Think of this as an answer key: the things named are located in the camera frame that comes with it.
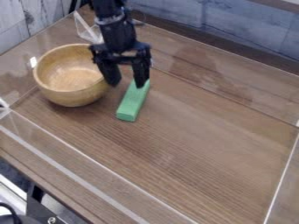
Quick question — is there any wooden bowl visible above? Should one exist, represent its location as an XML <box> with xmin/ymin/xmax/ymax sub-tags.
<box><xmin>32</xmin><ymin>44</ymin><xmax>110</xmax><ymax>108</ymax></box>

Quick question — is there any clear acrylic corner bracket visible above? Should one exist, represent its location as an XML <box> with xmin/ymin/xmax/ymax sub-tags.
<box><xmin>74</xmin><ymin>11</ymin><xmax>104</xmax><ymax>44</ymax></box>

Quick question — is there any green rectangular stick block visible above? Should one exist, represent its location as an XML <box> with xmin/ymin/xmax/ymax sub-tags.
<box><xmin>116</xmin><ymin>81</ymin><xmax>151</xmax><ymax>122</ymax></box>

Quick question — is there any black cable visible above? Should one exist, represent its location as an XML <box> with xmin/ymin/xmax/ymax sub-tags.
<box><xmin>0</xmin><ymin>201</ymin><xmax>22</xmax><ymax>224</ymax></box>

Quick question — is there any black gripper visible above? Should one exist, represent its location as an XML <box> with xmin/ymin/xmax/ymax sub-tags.
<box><xmin>90</xmin><ymin>0</ymin><xmax>153</xmax><ymax>88</ymax></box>

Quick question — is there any black table leg bracket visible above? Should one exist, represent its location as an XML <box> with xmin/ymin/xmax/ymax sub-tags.
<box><xmin>26</xmin><ymin>185</ymin><xmax>68</xmax><ymax>224</ymax></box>

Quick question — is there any clear acrylic enclosure wall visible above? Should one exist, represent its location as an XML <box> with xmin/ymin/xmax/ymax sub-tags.
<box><xmin>0</xmin><ymin>17</ymin><xmax>299</xmax><ymax>224</ymax></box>

